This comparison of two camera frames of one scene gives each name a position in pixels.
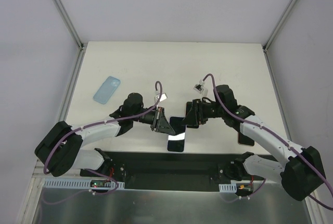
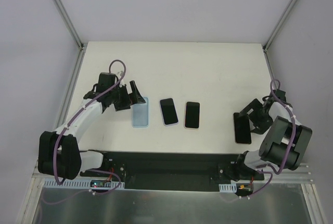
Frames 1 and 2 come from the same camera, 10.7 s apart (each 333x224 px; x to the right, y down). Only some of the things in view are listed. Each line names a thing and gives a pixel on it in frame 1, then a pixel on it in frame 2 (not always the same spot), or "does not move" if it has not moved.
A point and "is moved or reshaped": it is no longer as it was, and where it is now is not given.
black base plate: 199,171 does not move
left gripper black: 157,120 → 124,99
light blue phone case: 107,90 is moved or reshaped
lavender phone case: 176,142 → 168,111
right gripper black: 196,112 → 254,114
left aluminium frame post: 63,11 does not move
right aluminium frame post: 286,11 does not move
